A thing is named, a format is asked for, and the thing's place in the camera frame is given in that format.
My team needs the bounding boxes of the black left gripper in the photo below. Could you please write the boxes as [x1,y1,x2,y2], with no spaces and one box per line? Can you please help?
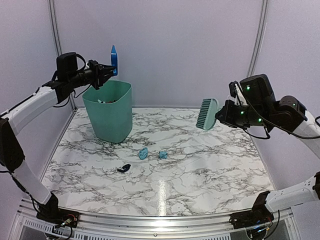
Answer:
[67,59,116,90]

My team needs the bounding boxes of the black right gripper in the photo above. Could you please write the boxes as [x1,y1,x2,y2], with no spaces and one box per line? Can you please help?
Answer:
[216,99,272,130]

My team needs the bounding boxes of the blue plastic dustpan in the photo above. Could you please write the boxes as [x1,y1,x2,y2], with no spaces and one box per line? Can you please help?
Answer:
[110,45,118,77]

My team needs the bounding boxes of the green hand brush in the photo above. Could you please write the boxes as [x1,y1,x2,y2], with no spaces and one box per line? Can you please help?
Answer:
[196,98,220,131]

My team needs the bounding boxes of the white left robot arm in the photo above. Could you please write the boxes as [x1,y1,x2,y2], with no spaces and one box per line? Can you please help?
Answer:
[0,59,118,223]

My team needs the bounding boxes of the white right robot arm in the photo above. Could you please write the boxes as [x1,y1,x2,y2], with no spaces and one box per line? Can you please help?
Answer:
[215,93,320,225]

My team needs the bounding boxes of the paper scraps inside bin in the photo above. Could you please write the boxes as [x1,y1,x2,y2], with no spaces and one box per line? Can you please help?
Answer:
[97,99,116,104]

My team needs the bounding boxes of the green plastic waste bin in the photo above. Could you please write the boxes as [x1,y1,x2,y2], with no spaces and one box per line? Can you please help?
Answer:
[82,80,133,143]

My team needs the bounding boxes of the light blue white paper scrap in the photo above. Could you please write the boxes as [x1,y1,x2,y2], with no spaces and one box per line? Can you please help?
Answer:
[158,151,168,159]

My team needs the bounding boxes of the black paper scrap left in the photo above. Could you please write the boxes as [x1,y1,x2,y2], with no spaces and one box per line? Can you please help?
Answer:
[117,164,131,173]

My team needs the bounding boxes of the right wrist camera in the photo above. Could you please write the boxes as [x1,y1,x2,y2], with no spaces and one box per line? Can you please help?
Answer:
[239,73,276,105]

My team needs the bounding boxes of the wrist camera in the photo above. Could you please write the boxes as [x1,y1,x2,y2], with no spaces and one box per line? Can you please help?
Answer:
[56,52,78,82]
[239,73,276,105]

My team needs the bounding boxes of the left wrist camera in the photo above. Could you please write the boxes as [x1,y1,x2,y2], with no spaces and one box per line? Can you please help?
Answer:
[56,52,78,82]

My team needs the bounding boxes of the right aluminium frame post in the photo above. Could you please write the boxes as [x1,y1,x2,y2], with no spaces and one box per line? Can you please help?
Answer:
[246,0,270,77]

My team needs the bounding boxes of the aluminium frame post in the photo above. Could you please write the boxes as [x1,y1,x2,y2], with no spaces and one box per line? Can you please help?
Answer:
[47,0,78,111]
[246,0,270,77]

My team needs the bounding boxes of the left aluminium frame post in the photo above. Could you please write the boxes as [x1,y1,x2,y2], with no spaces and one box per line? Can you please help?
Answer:
[47,0,78,111]

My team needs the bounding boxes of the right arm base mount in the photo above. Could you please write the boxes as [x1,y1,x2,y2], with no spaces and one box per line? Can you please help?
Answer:
[229,209,275,229]

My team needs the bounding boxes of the aluminium front rail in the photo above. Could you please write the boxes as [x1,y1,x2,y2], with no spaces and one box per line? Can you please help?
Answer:
[14,197,295,240]

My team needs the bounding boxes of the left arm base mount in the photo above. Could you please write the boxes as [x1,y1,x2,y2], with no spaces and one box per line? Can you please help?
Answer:
[36,208,80,228]

